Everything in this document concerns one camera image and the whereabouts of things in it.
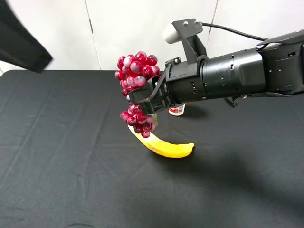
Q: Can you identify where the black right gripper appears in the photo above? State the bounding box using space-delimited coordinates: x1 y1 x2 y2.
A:
128 54 239 115

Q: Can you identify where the yellow banana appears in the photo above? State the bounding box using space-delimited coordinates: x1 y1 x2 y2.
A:
128 126 195 158

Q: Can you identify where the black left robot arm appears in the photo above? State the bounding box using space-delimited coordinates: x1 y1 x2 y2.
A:
0 0 53 73

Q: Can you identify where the red artificial grape bunch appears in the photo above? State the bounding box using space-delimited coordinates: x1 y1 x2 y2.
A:
114 51 160 138

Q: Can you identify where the black tablecloth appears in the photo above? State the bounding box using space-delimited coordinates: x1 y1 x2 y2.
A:
0 70 304 228

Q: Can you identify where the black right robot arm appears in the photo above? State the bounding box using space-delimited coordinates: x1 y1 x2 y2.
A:
129 30 304 114

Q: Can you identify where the white plastic bottle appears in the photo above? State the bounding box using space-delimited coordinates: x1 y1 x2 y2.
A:
168 103 186 116

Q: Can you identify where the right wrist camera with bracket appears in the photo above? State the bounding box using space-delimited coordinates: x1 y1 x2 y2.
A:
162 19 207 64

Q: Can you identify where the black camera cable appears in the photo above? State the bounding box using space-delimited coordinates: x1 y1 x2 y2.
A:
200 22 269 41

